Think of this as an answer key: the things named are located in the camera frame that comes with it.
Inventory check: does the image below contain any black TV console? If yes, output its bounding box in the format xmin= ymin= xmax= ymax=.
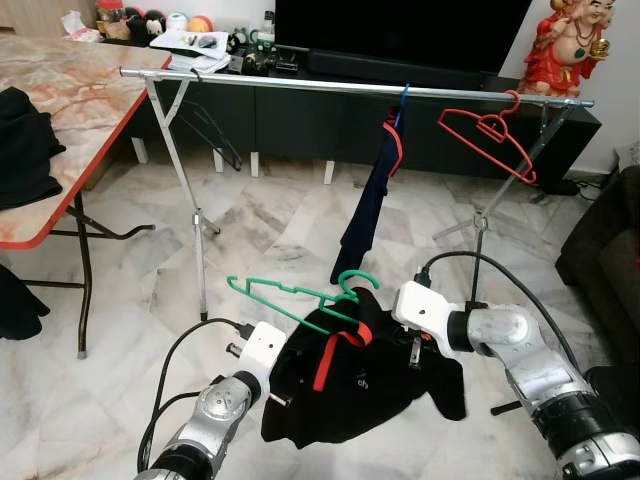
xmin=120 ymin=60 xmax=603 ymax=186

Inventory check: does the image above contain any plain black T-shirt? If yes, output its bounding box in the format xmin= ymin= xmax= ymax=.
xmin=0 ymin=87 xmax=68 ymax=211

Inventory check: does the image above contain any black wire hanger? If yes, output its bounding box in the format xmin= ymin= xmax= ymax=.
xmin=185 ymin=72 xmax=244 ymax=173

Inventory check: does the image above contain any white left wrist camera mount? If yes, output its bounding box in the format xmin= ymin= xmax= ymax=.
xmin=235 ymin=320 xmax=289 ymax=386

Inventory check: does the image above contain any red-lidded glass jar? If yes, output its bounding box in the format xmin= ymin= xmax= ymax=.
xmin=97 ymin=0 xmax=128 ymax=41

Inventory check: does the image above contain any marble-top folding table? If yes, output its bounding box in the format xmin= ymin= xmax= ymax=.
xmin=0 ymin=35 xmax=173 ymax=359

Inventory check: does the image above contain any blue hanger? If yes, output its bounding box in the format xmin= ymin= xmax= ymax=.
xmin=395 ymin=85 xmax=411 ymax=131

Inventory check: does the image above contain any black soundbar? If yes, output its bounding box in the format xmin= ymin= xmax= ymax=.
xmin=308 ymin=50 xmax=491 ymax=89

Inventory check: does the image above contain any black crumpled garment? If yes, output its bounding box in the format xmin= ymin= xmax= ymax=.
xmin=0 ymin=263 xmax=51 ymax=341

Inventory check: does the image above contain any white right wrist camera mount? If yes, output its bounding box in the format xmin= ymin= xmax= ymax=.
xmin=392 ymin=282 xmax=459 ymax=353

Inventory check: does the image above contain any white paper stack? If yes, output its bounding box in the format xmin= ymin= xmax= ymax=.
xmin=150 ymin=30 xmax=231 ymax=73

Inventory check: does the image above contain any black round plush toy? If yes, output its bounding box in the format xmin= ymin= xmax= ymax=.
xmin=145 ymin=8 xmax=169 ymax=37
xmin=125 ymin=8 xmax=149 ymax=39

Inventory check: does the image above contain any white tissue pack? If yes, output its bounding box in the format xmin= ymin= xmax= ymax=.
xmin=60 ymin=10 xmax=104 ymax=43

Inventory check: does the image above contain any black T-shirt red collar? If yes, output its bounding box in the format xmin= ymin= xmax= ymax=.
xmin=262 ymin=285 xmax=468 ymax=451

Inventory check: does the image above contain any navy T-shirt white print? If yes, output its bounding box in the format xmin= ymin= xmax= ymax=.
xmin=330 ymin=112 xmax=404 ymax=286

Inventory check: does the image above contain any dark grey fabric sofa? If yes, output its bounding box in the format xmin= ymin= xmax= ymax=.
xmin=555 ymin=165 xmax=640 ymax=346

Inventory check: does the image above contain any black flat-screen television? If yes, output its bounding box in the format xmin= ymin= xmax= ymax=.
xmin=275 ymin=0 xmax=534 ymax=73

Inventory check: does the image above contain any light wooden cabinet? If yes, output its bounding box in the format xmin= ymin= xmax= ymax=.
xmin=0 ymin=0 xmax=73 ymax=39

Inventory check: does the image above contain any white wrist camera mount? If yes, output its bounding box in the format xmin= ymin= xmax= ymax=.
xmin=392 ymin=282 xmax=459 ymax=353
xmin=235 ymin=320 xmax=289 ymax=386

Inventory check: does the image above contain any red plastic hanger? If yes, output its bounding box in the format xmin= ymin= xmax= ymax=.
xmin=437 ymin=90 xmax=538 ymax=186

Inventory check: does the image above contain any green plastic hanger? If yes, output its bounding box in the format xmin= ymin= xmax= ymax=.
xmin=227 ymin=270 xmax=379 ymax=336

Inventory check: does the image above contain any silver clothes rack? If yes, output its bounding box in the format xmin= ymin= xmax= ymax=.
xmin=118 ymin=68 xmax=596 ymax=323

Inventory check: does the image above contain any red laughing Buddha statue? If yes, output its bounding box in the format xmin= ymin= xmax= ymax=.
xmin=520 ymin=0 xmax=611 ymax=98

